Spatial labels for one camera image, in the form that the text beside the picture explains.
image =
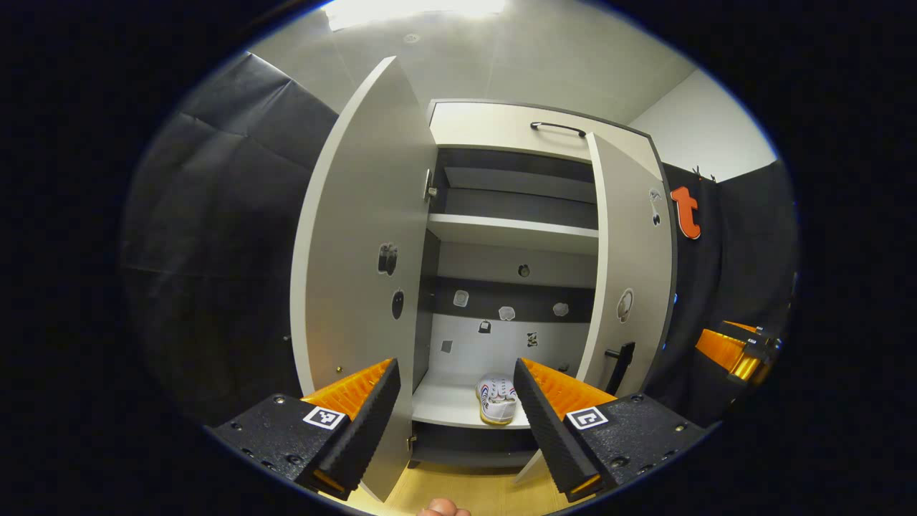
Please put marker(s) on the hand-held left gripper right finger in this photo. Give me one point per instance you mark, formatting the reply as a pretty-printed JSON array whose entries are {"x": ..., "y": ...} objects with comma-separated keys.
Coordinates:
[{"x": 548, "y": 430}]

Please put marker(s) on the black backdrop cloth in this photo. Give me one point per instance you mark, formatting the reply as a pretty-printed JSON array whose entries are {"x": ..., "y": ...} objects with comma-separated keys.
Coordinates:
[
  {"x": 745, "y": 251},
  {"x": 215, "y": 215}
]

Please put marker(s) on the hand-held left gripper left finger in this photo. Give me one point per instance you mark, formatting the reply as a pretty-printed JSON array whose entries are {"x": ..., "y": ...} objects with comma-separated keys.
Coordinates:
[{"x": 369, "y": 430}]

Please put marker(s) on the white shoe cabinet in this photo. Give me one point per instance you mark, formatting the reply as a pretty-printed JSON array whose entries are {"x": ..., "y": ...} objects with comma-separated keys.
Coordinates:
[{"x": 501, "y": 351}]

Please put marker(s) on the white shoe cabinet door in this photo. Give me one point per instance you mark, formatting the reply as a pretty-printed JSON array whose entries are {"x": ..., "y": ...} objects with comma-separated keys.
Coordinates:
[
  {"x": 358, "y": 215},
  {"x": 630, "y": 244}
]

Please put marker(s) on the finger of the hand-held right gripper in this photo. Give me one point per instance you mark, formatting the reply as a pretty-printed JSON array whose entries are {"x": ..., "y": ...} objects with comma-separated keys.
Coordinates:
[
  {"x": 745, "y": 330},
  {"x": 720, "y": 350}
]

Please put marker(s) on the metal door hinge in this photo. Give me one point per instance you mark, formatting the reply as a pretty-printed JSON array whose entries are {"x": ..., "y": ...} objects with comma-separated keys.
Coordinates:
[{"x": 430, "y": 190}]

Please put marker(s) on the white cabinet drawer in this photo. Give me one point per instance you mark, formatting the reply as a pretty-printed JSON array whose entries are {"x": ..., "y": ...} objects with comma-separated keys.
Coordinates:
[{"x": 487, "y": 125}]

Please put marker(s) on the ceiling light panel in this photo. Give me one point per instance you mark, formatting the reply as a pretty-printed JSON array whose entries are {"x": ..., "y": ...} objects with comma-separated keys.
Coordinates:
[{"x": 415, "y": 11}]

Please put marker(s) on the white striped shoe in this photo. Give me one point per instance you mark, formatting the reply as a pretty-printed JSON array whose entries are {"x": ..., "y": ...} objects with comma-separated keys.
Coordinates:
[{"x": 496, "y": 405}]

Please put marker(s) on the white cabinet shelf board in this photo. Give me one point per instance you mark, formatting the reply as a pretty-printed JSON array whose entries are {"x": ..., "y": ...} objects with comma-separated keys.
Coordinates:
[{"x": 509, "y": 233}]

